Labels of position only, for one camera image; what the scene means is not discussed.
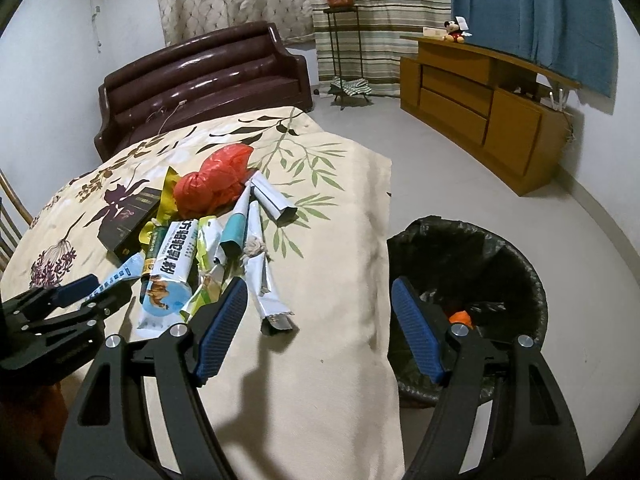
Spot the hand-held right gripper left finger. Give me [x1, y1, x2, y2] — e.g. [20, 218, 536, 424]
[55, 276, 249, 480]

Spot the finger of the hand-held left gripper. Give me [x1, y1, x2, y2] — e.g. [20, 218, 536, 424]
[15, 287, 132, 357]
[0, 274, 101, 332]

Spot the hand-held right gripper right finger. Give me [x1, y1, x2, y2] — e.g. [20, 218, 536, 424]
[391, 276, 586, 480]

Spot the black lined trash bin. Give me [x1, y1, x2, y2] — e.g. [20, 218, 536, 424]
[386, 216, 549, 408]

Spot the red plastic bag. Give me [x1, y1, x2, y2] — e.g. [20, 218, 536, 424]
[173, 144, 256, 217]

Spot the white green crumpled wrapper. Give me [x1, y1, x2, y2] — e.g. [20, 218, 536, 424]
[179, 215, 236, 323]

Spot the light blue striped packet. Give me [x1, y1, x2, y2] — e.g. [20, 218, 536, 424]
[82, 252, 146, 311]

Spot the long white packet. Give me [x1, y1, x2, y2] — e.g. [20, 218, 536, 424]
[245, 200, 296, 336]

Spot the white blue powder packet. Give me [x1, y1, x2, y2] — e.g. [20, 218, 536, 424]
[137, 219, 201, 332]

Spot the black gold box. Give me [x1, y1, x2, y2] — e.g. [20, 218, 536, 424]
[97, 186, 163, 263]

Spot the floral printed blanket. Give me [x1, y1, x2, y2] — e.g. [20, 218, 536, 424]
[0, 106, 406, 480]

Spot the wooden chair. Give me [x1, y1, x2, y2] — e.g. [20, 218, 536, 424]
[0, 170, 33, 271]

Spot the dark green packet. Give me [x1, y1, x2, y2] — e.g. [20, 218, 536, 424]
[141, 225, 171, 281]

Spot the teal white packet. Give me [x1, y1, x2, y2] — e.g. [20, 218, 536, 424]
[220, 185, 253, 261]

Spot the yellow plastic wrapper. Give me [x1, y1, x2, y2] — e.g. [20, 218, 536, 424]
[139, 166, 181, 241]

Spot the wooden cabinet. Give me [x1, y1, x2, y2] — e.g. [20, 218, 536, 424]
[399, 35, 583, 197]

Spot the dark brown leather sofa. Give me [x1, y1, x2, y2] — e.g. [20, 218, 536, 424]
[94, 21, 315, 163]

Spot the striped green cloth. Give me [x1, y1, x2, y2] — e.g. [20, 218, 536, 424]
[330, 76, 373, 97]

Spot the mouse plush toy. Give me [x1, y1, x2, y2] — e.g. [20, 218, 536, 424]
[442, 19, 473, 43]

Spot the striped curtain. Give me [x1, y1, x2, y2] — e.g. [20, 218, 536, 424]
[306, 0, 453, 98]

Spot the black metal plant stand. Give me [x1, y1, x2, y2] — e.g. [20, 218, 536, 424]
[322, 6, 373, 111]

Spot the blue curtain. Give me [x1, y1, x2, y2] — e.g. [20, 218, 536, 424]
[446, 0, 619, 98]

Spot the frayed white string knot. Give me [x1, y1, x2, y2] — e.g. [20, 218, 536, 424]
[240, 239, 266, 263]

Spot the thin cable on sofa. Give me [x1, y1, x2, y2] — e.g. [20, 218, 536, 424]
[145, 100, 188, 136]

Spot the white wall cable conduit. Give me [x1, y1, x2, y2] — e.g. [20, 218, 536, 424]
[91, 0, 105, 55]

